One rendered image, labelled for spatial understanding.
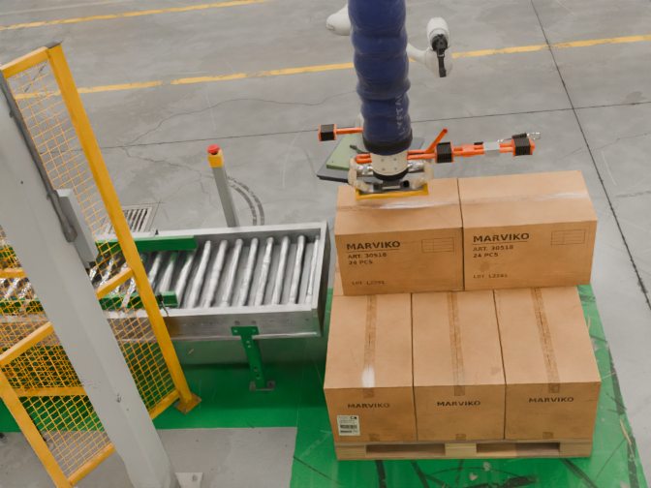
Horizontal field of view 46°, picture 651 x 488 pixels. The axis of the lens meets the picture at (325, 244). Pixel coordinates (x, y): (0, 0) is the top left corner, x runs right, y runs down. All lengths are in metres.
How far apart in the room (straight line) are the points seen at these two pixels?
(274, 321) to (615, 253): 2.20
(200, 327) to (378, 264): 0.97
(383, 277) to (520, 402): 0.88
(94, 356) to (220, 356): 1.51
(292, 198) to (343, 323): 1.98
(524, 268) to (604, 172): 1.98
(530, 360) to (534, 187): 0.85
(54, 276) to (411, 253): 1.68
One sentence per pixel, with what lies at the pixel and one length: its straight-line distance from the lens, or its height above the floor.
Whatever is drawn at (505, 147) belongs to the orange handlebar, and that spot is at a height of 1.22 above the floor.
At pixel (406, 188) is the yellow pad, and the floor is 1.13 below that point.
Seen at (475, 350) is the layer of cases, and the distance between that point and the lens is 3.56.
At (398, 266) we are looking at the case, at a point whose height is 0.72.
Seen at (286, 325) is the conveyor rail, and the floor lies 0.49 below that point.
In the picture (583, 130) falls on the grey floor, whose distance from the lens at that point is 6.07.
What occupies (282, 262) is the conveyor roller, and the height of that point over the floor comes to 0.55.
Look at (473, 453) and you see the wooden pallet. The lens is 3.83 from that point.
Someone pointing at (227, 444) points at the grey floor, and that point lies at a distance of 4.07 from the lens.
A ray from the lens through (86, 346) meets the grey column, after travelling 3.04.
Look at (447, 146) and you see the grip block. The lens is 3.57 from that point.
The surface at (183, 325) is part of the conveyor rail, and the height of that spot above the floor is 0.52.
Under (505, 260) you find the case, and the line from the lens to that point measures 3.72.
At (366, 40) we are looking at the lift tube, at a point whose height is 1.86.
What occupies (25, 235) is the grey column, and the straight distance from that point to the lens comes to 2.73.
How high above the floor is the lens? 3.18
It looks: 39 degrees down
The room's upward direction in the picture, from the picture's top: 10 degrees counter-clockwise
